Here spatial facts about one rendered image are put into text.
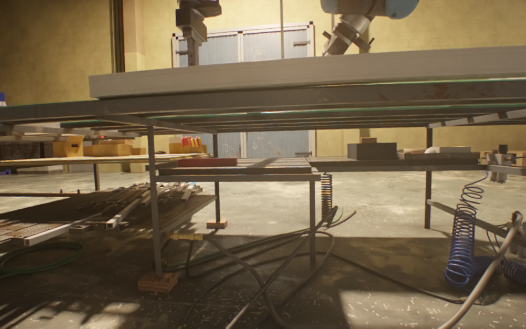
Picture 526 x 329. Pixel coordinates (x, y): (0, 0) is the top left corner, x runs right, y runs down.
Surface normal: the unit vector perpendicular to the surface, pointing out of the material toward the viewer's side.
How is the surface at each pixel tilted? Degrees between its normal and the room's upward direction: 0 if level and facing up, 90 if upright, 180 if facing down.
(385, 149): 90
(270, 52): 90
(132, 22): 90
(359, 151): 90
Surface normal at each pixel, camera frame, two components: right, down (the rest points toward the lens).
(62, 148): -0.10, 0.07
